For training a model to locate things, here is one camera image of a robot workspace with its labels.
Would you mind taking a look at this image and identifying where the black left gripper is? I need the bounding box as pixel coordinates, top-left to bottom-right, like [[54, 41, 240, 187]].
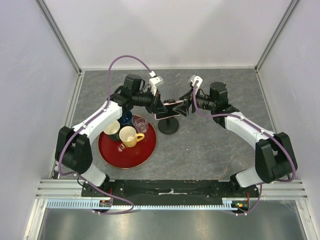
[[133, 87, 168, 115]]

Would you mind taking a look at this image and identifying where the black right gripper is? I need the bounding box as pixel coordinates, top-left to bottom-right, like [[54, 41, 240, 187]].
[[172, 87, 216, 118]]

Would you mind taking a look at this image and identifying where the phone with pink case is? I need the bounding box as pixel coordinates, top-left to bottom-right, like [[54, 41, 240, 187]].
[[154, 99, 184, 121]]

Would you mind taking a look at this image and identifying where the black phone stand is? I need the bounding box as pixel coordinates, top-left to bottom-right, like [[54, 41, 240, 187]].
[[157, 117, 179, 135]]

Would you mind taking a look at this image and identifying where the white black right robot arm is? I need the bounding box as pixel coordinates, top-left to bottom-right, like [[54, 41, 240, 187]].
[[174, 76, 298, 197]]

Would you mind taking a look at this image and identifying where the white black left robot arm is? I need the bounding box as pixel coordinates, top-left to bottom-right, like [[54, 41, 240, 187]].
[[54, 74, 167, 197]]

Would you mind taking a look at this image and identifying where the clear drinking glass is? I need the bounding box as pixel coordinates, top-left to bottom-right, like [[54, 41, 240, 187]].
[[131, 115, 149, 134]]

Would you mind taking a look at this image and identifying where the dark blue mug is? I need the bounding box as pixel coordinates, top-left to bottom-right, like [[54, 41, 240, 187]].
[[117, 111, 133, 128]]

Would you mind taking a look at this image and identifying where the yellow mug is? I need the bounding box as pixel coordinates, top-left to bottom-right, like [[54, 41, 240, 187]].
[[119, 126, 145, 148]]

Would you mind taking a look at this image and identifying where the cream and green mug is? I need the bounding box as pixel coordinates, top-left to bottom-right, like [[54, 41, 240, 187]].
[[103, 120, 121, 142]]

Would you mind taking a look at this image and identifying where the red round tray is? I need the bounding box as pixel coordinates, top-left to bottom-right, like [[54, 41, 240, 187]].
[[97, 123, 157, 169]]

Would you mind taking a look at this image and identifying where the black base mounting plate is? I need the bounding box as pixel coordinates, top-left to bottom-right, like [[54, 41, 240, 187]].
[[81, 178, 261, 198]]

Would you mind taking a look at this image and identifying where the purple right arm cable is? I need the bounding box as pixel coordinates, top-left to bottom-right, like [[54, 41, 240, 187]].
[[190, 79, 297, 217]]

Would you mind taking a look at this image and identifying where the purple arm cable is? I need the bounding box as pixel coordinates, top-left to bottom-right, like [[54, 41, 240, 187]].
[[190, 79, 297, 217], [57, 54, 156, 216]]

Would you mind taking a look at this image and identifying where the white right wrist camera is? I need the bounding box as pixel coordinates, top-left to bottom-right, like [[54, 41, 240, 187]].
[[187, 75, 203, 89]]

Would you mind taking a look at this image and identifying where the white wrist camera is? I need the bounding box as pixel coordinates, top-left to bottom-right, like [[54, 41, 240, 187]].
[[149, 70, 164, 96], [187, 75, 203, 89]]

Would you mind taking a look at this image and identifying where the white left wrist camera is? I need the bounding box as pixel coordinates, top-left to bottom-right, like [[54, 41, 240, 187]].
[[149, 70, 164, 96]]

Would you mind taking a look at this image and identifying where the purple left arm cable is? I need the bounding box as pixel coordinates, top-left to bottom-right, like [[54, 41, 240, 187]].
[[57, 54, 156, 216]]

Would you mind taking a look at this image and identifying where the light blue cable duct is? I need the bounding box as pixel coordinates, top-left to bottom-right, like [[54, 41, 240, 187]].
[[46, 198, 237, 210]]

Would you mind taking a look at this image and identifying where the aluminium frame post left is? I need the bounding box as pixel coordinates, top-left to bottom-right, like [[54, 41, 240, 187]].
[[35, 0, 82, 75]]

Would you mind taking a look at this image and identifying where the aluminium frame post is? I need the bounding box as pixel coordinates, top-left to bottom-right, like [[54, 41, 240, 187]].
[[254, 0, 300, 73], [35, 0, 82, 75]]

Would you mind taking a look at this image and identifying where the aluminium frame rail front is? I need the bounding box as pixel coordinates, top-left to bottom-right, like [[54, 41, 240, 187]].
[[35, 179, 308, 201]]

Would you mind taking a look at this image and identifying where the aluminium frame post right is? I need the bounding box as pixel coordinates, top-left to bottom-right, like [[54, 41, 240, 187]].
[[254, 0, 300, 73]]

